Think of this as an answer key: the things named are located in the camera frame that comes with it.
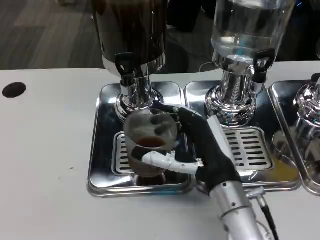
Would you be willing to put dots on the clear ribbed glass cup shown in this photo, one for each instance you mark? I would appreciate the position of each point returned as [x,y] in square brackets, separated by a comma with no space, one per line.
[140,130]

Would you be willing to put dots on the steel drip tray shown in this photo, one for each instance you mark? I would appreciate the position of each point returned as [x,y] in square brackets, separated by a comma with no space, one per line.
[275,110]
[105,125]
[285,100]

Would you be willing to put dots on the chrome drink dispenser base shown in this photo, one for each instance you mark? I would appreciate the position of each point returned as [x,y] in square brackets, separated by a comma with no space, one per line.
[310,102]

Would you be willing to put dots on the black round counter grommet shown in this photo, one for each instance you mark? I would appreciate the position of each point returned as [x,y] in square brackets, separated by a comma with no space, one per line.
[14,90]

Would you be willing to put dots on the black dispenser tap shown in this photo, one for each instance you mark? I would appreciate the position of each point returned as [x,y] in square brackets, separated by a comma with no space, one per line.
[123,67]
[262,65]

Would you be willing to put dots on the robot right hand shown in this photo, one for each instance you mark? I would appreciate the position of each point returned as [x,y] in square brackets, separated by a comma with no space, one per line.
[200,140]

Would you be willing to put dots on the clear water drink dispenser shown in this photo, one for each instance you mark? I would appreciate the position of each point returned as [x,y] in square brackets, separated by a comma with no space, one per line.
[247,30]

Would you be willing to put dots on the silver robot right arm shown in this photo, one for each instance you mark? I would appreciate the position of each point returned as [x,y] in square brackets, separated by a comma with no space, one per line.
[235,210]

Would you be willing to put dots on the dark coffee drink dispenser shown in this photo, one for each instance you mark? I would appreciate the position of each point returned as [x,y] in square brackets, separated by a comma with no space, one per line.
[130,30]

